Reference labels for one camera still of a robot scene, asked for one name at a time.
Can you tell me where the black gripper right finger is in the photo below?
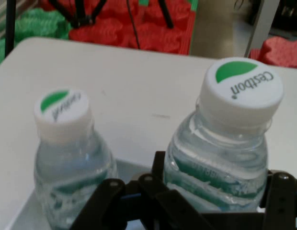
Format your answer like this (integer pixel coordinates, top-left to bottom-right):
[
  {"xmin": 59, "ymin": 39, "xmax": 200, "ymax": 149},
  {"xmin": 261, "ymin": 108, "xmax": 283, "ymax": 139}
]
[{"xmin": 258, "ymin": 169, "xmax": 297, "ymax": 230}]

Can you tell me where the thin black tripod cable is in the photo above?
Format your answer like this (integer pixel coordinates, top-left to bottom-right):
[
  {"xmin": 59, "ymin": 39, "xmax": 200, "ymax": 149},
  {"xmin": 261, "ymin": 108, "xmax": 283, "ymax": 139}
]
[{"xmin": 126, "ymin": 0, "xmax": 141, "ymax": 50}]

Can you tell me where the black tripod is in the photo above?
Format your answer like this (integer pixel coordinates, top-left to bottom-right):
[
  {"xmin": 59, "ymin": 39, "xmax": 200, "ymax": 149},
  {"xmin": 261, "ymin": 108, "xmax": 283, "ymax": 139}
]
[{"xmin": 4, "ymin": 0, "xmax": 174, "ymax": 59}]

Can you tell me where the large red foam block stack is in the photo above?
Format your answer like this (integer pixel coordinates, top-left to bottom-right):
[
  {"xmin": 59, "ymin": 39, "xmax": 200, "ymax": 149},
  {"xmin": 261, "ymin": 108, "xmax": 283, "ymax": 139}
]
[{"xmin": 40, "ymin": 0, "xmax": 194, "ymax": 56}]

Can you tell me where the dark background equipment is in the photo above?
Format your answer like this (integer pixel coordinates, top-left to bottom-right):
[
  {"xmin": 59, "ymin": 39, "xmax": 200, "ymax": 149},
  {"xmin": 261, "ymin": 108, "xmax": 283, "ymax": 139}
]
[{"xmin": 270, "ymin": 0, "xmax": 297, "ymax": 37}]

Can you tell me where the white metal post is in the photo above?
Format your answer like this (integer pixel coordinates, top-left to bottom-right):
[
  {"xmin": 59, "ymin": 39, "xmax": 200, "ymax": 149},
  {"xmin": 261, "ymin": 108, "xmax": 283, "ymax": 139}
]
[{"xmin": 244, "ymin": 0, "xmax": 277, "ymax": 58}]

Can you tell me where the water bottle green label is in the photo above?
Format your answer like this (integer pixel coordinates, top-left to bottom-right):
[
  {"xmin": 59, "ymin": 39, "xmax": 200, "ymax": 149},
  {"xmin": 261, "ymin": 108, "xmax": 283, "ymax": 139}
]
[
  {"xmin": 162, "ymin": 57, "xmax": 285, "ymax": 213},
  {"xmin": 33, "ymin": 86, "xmax": 119, "ymax": 230}
]

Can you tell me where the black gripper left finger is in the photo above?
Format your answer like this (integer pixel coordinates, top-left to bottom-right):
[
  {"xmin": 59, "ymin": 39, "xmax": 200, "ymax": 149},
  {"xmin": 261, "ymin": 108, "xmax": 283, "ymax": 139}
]
[{"xmin": 71, "ymin": 150, "xmax": 213, "ymax": 230}]

